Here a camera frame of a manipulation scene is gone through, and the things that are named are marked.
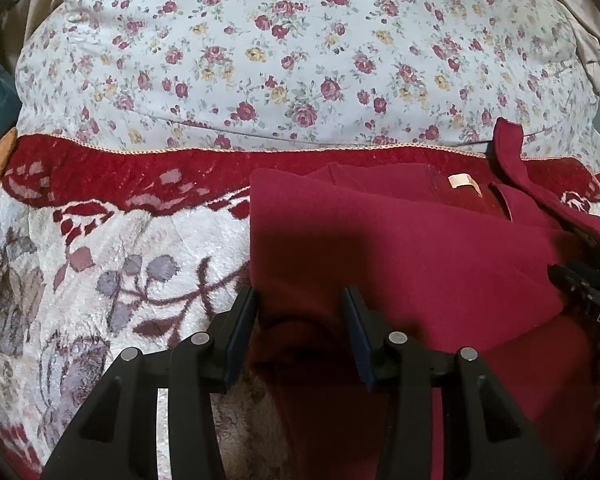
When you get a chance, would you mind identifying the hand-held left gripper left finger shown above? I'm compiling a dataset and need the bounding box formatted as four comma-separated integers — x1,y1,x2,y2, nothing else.
40,285,261,480

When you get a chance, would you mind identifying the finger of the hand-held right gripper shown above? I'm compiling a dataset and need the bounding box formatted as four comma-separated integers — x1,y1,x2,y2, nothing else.
547,260,600,295

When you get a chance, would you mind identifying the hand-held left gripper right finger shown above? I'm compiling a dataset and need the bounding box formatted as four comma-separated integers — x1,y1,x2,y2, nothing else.
342,285,563,480

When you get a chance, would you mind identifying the dark red garment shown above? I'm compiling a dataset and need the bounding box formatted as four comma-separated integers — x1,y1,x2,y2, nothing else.
247,117,600,480

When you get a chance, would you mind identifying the red and white floral blanket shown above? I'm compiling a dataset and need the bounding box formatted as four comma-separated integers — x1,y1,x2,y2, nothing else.
0,132,600,480

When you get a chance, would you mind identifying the beige cloth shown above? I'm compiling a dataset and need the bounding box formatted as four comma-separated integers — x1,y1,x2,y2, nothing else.
527,0,600,98

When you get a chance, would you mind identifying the floral white pillow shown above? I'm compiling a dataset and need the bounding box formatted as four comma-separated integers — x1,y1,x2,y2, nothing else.
17,0,600,171

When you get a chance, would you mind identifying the beige curtain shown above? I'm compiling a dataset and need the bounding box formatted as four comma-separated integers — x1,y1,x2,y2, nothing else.
0,0,98,66

